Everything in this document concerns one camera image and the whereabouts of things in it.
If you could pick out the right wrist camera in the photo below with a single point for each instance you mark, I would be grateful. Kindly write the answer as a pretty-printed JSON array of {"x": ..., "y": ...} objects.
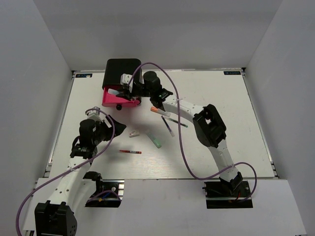
[{"x": 126, "y": 81}]

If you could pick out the pink top drawer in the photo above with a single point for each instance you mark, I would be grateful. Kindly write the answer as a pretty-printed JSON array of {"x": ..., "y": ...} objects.
[{"x": 109, "y": 100}]

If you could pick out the green highlighter pen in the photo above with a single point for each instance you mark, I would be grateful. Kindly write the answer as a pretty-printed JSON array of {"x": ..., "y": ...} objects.
[{"x": 155, "y": 140}]

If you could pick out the orange highlighter pen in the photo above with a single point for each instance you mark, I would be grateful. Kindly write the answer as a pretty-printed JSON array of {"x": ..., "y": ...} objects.
[{"x": 159, "y": 111}]

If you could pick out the green ink pen refill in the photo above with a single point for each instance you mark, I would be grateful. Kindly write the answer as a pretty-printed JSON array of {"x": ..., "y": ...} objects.
[{"x": 176, "y": 121}]

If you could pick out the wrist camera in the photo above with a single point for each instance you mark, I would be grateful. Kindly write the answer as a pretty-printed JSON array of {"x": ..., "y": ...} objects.
[
  {"x": 126, "y": 81},
  {"x": 93, "y": 114}
]

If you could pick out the red ink pen refill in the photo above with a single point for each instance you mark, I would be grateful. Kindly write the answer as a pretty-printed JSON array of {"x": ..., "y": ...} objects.
[{"x": 130, "y": 151}]

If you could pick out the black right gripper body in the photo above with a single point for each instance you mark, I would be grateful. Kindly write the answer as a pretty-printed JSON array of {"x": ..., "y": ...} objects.
[{"x": 141, "y": 90}]

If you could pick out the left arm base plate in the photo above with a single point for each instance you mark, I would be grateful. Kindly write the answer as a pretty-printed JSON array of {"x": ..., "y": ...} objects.
[{"x": 108, "y": 194}]

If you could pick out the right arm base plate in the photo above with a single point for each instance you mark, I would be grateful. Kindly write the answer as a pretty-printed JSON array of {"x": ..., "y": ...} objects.
[{"x": 219, "y": 198}]

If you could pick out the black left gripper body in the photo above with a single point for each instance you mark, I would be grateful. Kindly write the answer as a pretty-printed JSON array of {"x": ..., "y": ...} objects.
[{"x": 104, "y": 132}]

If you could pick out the purple ink pen refill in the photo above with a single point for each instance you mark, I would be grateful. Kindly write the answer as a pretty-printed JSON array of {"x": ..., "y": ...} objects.
[{"x": 168, "y": 127}]

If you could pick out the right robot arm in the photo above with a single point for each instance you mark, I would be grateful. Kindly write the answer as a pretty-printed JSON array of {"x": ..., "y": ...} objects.
[{"x": 208, "y": 124}]

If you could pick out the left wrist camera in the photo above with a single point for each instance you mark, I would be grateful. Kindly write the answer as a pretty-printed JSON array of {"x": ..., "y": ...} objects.
[{"x": 93, "y": 114}]

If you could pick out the black drawer cabinet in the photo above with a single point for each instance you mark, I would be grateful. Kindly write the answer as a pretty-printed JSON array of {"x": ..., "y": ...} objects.
[{"x": 116, "y": 67}]

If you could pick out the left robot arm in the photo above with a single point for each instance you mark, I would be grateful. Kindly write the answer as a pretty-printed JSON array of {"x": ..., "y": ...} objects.
[{"x": 58, "y": 215}]

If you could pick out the white staples box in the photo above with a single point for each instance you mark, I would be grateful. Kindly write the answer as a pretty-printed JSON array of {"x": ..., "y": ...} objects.
[{"x": 134, "y": 133}]

